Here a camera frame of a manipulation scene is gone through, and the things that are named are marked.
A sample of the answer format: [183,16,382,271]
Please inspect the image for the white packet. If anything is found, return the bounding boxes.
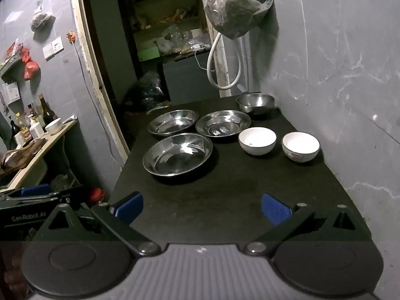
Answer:
[1,81,20,104]

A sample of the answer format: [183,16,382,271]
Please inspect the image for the white hose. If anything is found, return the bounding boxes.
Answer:
[207,33,243,90]

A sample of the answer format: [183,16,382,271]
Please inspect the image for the small hanging wall bag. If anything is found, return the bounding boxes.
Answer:
[30,1,56,34]

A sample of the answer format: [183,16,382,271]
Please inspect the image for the dark grey cabinet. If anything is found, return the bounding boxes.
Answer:
[162,53,220,104]

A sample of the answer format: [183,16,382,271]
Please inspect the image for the white wall switch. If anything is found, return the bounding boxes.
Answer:
[42,36,65,61]

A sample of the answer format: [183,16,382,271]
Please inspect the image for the black plastic bag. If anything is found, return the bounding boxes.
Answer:
[125,70,171,114]

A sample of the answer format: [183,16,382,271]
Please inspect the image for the large steel plate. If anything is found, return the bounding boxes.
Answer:
[143,133,214,177]

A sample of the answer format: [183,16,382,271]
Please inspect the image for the hanging clear plastic bag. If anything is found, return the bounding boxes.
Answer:
[204,0,274,40]

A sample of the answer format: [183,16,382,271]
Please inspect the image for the white bowl red print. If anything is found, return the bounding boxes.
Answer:
[281,132,321,163]

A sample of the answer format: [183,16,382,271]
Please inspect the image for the green box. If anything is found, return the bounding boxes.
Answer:
[139,47,161,63]

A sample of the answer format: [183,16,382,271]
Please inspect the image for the steel bowl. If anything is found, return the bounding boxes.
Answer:
[235,93,276,115]

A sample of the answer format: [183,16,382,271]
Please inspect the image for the wall shelf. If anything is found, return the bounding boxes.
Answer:
[0,40,26,77]

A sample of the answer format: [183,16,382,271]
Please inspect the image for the cluster of condiment bottles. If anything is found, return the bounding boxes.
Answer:
[8,93,58,149]

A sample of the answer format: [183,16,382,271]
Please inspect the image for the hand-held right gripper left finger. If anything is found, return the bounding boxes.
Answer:
[37,191,161,257]

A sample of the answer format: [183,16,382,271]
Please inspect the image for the small white counter bowl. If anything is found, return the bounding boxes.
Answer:
[44,118,63,135]

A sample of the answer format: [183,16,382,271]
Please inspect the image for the white bowl plain side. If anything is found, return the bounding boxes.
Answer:
[238,127,277,156]

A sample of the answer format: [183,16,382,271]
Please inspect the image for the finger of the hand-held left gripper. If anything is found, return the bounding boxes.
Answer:
[0,184,76,208]

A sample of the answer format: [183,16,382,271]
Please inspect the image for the cream door frame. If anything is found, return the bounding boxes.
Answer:
[67,0,131,163]

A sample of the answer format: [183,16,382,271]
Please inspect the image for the beige kitchen counter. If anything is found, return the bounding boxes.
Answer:
[0,119,79,192]

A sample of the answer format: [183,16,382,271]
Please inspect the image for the brown bundle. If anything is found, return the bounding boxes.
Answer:
[0,139,47,176]

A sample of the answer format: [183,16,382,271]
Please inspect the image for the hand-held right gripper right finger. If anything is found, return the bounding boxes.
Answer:
[244,193,367,257]

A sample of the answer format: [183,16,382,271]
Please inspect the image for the cluttered wooden shelf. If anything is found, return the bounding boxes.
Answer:
[114,0,210,64]

